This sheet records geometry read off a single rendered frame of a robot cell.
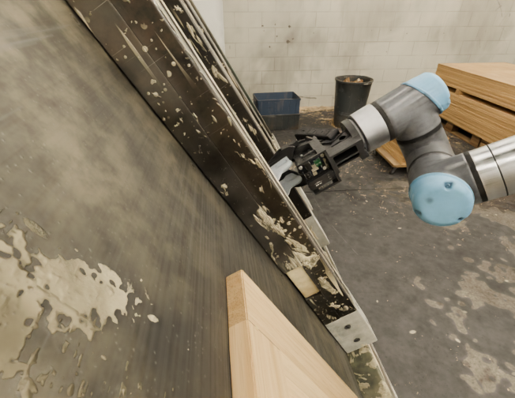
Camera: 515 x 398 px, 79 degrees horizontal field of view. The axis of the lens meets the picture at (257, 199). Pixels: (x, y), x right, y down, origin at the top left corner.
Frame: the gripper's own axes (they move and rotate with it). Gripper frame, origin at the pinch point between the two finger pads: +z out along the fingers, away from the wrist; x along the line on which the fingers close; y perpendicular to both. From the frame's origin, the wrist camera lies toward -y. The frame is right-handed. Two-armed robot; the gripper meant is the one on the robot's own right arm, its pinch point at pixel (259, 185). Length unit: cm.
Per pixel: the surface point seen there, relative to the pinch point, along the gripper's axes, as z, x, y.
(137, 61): -0.1, -29.1, 16.9
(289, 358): 0.4, -2.2, 36.5
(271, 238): 0.2, 0.2, 16.3
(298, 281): 1.2, 11.5, 15.7
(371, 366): -1.1, 38.5, 19.6
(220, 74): -4.1, -18.9, -14.9
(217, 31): 0, -11, -329
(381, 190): -60, 173, -191
